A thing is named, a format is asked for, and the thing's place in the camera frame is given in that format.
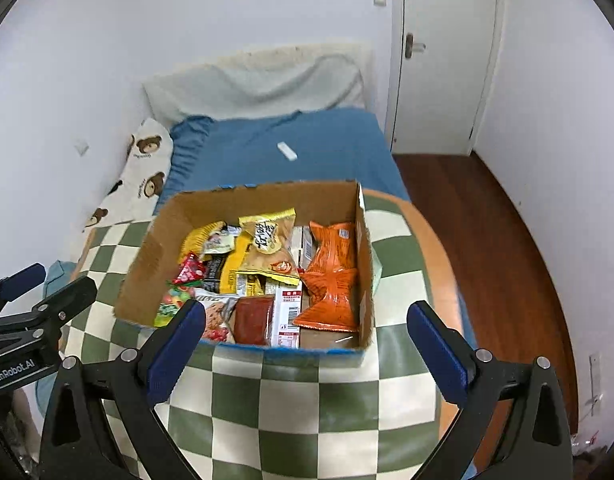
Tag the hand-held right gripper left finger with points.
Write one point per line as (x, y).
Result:
(179, 350)

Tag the clear whitish snack packet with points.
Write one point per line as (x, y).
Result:
(302, 245)

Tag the orange snack bag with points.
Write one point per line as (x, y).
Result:
(332, 300)
(332, 247)

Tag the dark red snack packet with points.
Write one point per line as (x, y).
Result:
(252, 320)

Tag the white cookie packet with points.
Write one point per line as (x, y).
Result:
(214, 317)

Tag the colourful green candy packet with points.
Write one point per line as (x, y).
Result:
(172, 305)

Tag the black snack packet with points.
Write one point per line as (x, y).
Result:
(214, 272)

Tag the small yellow packet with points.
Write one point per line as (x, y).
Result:
(249, 284)

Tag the yellow snack packet with pictures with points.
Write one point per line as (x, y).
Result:
(234, 265)

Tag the bear print pillow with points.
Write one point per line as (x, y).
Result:
(142, 175)

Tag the cardboard box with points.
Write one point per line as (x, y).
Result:
(152, 260)

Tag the small white green packet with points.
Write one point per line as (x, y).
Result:
(219, 242)

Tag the white pillow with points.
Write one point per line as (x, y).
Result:
(257, 80)

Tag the white remote control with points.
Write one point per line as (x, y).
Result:
(287, 151)

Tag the curved yellow snack bag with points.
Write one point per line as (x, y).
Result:
(197, 237)

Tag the white wall socket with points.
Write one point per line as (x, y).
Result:
(594, 367)

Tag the blue bed sheet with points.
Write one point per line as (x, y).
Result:
(312, 130)

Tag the white box with red label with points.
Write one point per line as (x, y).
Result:
(287, 317)

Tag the white door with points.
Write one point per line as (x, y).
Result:
(437, 100)

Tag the green white checkered blanket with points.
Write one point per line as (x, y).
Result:
(297, 400)

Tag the large yellow snack bag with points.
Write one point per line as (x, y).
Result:
(269, 245)

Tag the red candy packet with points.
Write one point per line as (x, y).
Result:
(191, 270)

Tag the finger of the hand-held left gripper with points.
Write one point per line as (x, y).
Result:
(69, 297)
(22, 278)

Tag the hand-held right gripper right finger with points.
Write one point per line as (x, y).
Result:
(437, 350)

